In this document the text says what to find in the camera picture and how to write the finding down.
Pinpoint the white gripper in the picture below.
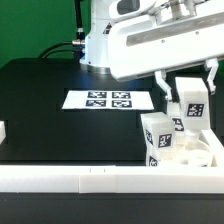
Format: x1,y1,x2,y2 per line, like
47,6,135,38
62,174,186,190
108,0,224,101

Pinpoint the white round stool seat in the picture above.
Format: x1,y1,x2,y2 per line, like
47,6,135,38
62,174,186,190
146,134,214,168

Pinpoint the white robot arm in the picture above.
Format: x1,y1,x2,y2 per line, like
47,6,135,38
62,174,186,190
80,0,224,98

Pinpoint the white paper with tags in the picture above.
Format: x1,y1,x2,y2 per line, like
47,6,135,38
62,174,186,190
62,90,154,110

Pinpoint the white left fence block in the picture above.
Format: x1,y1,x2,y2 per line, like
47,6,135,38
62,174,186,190
0,121,6,144

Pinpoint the white right fence wall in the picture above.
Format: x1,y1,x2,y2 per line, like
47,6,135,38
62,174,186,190
201,130,224,168

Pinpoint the white fence wall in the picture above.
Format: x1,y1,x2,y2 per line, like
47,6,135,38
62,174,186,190
201,130,224,168
0,165,224,194

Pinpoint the black cable bundle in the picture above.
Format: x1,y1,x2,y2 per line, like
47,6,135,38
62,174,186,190
38,39,86,60

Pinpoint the white front fence wall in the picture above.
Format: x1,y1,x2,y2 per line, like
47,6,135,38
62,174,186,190
0,165,224,194

